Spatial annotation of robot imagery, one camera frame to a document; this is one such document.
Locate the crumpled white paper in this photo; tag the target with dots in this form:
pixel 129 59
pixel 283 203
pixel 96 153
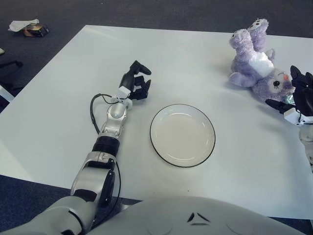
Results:
pixel 18 24

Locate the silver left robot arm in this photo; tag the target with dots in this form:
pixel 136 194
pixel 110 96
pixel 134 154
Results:
pixel 97 176

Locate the dark cardboard box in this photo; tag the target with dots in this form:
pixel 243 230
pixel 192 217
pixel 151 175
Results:
pixel 36 30

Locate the white plate with black rim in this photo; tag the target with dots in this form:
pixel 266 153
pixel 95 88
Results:
pixel 183 137

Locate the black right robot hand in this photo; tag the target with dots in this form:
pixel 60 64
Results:
pixel 303 98

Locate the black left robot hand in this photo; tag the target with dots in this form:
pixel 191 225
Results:
pixel 127 79

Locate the black chair base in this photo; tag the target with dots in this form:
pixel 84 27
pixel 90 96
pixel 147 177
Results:
pixel 11 73

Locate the white furniture edge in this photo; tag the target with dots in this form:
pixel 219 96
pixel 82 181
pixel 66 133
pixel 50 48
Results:
pixel 6 94

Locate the purple plush bunny doll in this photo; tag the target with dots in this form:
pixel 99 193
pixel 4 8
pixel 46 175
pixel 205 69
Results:
pixel 244 61

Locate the silver robot torso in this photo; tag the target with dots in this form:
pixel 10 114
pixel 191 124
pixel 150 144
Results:
pixel 195 218

